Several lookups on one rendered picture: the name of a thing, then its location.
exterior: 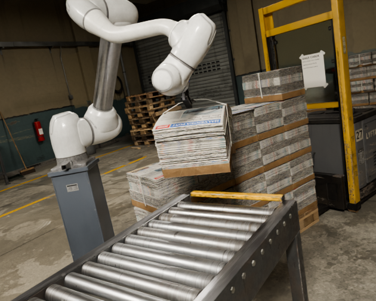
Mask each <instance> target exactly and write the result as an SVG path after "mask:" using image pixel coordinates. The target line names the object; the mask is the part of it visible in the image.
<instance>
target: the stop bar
mask: <svg viewBox="0 0 376 301"><path fill-rule="evenodd" d="M190 194H191V196H199V197H210V198H230V199H251V200H262V201H283V200H284V199H285V195H280V194H266V193H239V192H213V191H192V192H191V193H190Z"/></svg>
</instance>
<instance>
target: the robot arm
mask: <svg viewBox="0 0 376 301"><path fill-rule="evenodd" d="M66 9H67V12H68V14H69V16H70V18H71V19H72V20H73V21H74V22H75V23H76V24H77V25H78V26H80V27H81V28H83V29H85V30H86V31H88V32H89V33H92V34H94V35H96V36H98V37H100V46H99V52H98V63H97V73H96V79H95V90H94V100H93V104H91V105H90V106H89V107H88V110H87V112H86V113H85V115H84V117H83V118H79V117H78V115H77V114H76V113H74V112H71V111H67V112H62V113H58V114H56V115H53V117H52V118H51V121H50V139H51V144H52V147H53V151H54V153H55V156H56V160H57V165H56V166H55V167H53V168H52V169H51V172H55V171H61V170H67V169H71V168H78V167H84V166H87V164H89V163H90V162H91V161H92V160H94V159H95V157H94V156H88V154H87V150H86V148H87V147H88V146H91V145H96V144H99V143H103V142H106V141H109V140H112V139H113V138H115V137H116V136H117V135H118V134H119V133H120V132H121V130H122V120H121V117H120V116H119V115H118V114H117V113H116V110H115V108H114V107H113V98H114V93H115V86H116V78H117V74H118V66H119V58H120V53H121V45H122V43H126V42H131V41H136V40H139V39H144V38H149V37H152V36H157V35H165V36H167V37H169V39H168V40H169V44H170V46H171V48H172V50H171V52H170V53H169V55H168V57H167V58H166V59H165V60H164V61H163V62H162V63H161V64H160V65H159V66H158V67H157V68H156V69H155V71H154V72H153V75H152V84H153V86H154V88H155V89H156V90H158V91H159V92H160V93H161V94H163V95H166V96H175V95H178V94H180V93H181V94H182V97H181V101H183V103H184V105H185V107H186V108H192V107H193V106H192V104H193V103H194V102H196V100H193V99H191V98H190V95H189V89H188V88H189V85H190V80H189V79H190V77H191V75H192V73H193V72H194V70H195V69H196V67H197V66H198V64H199V63H200V62H201V61H202V60H203V59H204V57H205V56H206V54H207V52H208V50H209V49H210V47H211V45H212V43H213V41H214V38H215V34H216V25H215V23H214V22H213V21H212V20H210V19H209V18H208V17H207V16H206V15H205V14H204V13H201V14H200V13H198V14H196V15H194V16H192V17H191V18H190V19H189V20H181V21H179V22H177V21H174V20H170V19H156V20H150V21H144V22H141V23H137V22H138V10H137V8H136V6H135V5H134V4H132V3H131V2H130V1H127V0H67V1H66Z"/></svg>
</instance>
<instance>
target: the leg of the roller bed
mask: <svg viewBox="0 0 376 301"><path fill-rule="evenodd" d="M286 258H287V264H288V272H289V280H290V286H291V294H292V301H309V298H308V293H307V284H306V274H305V269H304V260H303V251H302V245H301V236H300V231H299V232H298V234H296V236H295V238H294V239H293V240H292V242H291V243H290V245H289V247H288V248H287V249H286Z"/></svg>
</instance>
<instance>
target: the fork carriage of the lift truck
mask: <svg viewBox="0 0 376 301"><path fill-rule="evenodd" d="M313 173H314V174H315V178H314V179H313V180H315V183H316V186H315V190H316V197H317V201H318V203H321V204H328V205H329V207H331V208H337V209H340V210H344V209H345V208H347V201H346V189H345V182H344V175H343V174H332V173H321V172H315V171H314V172H313Z"/></svg>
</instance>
